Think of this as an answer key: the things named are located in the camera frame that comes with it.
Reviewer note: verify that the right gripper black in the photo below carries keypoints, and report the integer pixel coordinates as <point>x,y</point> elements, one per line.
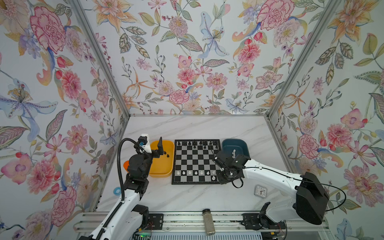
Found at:
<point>221,160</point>

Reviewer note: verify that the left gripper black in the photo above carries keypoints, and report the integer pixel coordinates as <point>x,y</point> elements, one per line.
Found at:
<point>160,149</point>

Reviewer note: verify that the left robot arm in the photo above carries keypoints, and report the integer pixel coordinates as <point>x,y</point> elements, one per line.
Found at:
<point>128,216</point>

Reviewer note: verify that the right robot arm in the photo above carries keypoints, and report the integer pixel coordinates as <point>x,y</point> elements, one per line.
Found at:
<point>306,197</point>

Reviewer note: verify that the white chess pieces row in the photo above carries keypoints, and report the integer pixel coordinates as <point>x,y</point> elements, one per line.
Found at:
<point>197,176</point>

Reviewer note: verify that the black chess pieces row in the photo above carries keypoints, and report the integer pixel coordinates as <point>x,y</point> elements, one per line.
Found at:
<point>197,145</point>

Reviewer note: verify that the black white chess board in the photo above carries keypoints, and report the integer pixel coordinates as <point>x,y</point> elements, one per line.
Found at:
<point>194,160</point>

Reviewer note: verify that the yellow plastic tray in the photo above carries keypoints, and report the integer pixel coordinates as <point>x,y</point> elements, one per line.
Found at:
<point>162,167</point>

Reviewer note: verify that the teal plastic tray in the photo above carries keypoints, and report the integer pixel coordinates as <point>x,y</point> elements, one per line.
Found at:
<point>239,146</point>

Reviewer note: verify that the small white alarm clock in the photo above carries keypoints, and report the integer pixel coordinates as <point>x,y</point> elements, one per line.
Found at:
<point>261,191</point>

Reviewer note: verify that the glass spice jar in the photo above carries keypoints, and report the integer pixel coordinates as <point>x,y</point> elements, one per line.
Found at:
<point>208,222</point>

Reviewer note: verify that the blue tape roll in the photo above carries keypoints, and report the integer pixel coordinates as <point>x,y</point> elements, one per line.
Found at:
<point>117,191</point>

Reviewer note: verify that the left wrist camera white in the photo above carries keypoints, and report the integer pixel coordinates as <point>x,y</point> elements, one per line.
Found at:
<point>144,143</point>

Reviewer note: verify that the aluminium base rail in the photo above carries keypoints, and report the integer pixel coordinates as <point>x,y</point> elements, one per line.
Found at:
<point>169,222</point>

